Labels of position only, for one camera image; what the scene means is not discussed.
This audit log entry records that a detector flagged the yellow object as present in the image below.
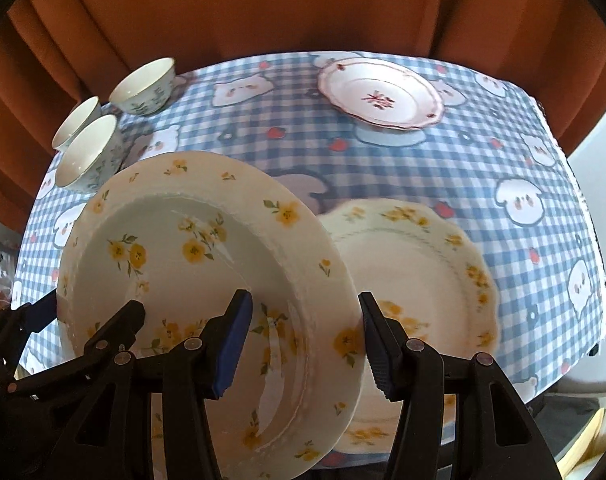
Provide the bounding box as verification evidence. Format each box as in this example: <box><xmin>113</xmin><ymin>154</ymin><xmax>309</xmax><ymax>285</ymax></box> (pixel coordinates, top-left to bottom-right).
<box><xmin>580</xmin><ymin>407</ymin><xmax>606</xmax><ymax>461</ymax></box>

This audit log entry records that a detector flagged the blue checkered bear tablecloth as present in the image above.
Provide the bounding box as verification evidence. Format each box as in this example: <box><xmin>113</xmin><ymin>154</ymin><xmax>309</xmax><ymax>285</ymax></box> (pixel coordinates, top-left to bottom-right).
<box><xmin>10</xmin><ymin>50</ymin><xmax>606</xmax><ymax>466</ymax></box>

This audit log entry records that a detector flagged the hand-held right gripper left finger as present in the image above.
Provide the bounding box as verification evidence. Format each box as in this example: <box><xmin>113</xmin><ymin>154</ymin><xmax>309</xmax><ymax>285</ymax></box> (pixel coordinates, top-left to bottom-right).
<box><xmin>50</xmin><ymin>290</ymin><xmax>254</xmax><ymax>480</ymax></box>

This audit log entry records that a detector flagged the red pattern scalloped plate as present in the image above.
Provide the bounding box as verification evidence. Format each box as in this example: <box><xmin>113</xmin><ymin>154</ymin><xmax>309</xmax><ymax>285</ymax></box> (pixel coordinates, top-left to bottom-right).
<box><xmin>317</xmin><ymin>57</ymin><xmax>445</xmax><ymax>132</ymax></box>

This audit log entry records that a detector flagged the white floral bowl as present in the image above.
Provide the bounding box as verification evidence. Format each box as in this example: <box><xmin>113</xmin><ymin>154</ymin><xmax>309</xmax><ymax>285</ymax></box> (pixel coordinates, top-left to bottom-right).
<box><xmin>52</xmin><ymin>96</ymin><xmax>102</xmax><ymax>152</ymax></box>
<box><xmin>56</xmin><ymin>114</ymin><xmax>125</xmax><ymax>195</ymax></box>
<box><xmin>108</xmin><ymin>57</ymin><xmax>177</xmax><ymax>116</ymax></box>

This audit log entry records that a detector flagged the scalloped yellow flower plate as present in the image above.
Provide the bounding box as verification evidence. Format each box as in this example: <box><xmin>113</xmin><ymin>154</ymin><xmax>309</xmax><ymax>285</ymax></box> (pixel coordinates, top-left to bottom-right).
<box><xmin>317</xmin><ymin>199</ymin><xmax>500</xmax><ymax>456</ymax></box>

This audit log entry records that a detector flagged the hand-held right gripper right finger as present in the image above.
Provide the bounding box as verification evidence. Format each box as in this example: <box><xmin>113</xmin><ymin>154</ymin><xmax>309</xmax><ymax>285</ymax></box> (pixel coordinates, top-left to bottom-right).
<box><xmin>358</xmin><ymin>291</ymin><xmax>556</xmax><ymax>480</ymax></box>

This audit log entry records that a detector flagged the round yellow flower plate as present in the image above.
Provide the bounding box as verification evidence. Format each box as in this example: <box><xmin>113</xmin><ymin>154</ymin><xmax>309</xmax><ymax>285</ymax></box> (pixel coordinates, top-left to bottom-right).
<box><xmin>57</xmin><ymin>151</ymin><xmax>366</xmax><ymax>480</ymax></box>

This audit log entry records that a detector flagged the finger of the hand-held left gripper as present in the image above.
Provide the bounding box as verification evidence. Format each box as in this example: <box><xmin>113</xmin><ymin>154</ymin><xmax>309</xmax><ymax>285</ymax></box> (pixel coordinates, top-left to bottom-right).
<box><xmin>0</xmin><ymin>289</ymin><xmax>60</xmax><ymax>367</ymax></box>
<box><xmin>6</xmin><ymin>300</ymin><xmax>146</xmax><ymax>398</ymax></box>

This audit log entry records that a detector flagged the orange curtain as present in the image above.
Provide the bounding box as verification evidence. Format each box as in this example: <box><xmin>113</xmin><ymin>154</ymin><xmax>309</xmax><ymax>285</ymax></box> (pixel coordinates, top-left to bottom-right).
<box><xmin>0</xmin><ymin>0</ymin><xmax>606</xmax><ymax>241</ymax></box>

